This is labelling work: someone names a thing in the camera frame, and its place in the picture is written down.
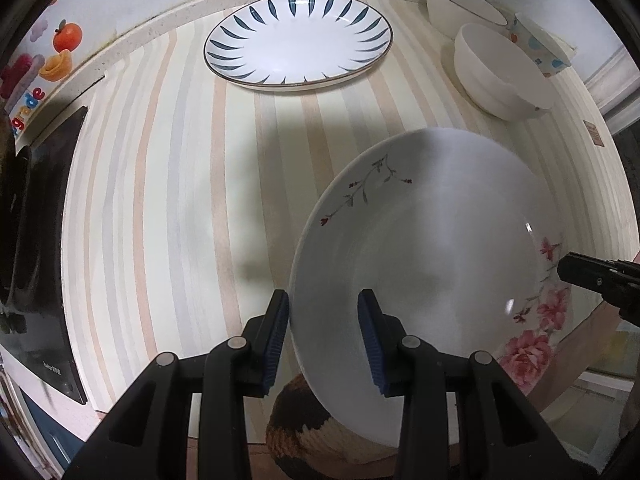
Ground small bowl with colourful hearts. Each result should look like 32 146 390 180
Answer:
509 12 573 78

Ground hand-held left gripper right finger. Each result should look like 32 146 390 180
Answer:
356 288 601 480

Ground white plate with pink flowers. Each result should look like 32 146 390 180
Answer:
289 128 573 448

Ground plain white bowl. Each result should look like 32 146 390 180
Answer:
453 23 555 122

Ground blue kitchen cabinet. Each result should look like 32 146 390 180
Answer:
20 395 86 463

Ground colourful fruit wall stickers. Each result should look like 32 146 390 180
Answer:
0 17 83 126

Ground white window frame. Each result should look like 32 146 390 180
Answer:
582 45 640 131

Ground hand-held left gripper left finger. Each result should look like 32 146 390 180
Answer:
62 289 291 480

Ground white bowl with blue rim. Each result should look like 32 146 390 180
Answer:
426 0 509 38

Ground white plate with blue leaves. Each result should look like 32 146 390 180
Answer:
203 0 394 92

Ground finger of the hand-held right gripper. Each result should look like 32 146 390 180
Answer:
557 252 640 319

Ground black induction cooktop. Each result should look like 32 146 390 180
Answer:
0 105 88 406

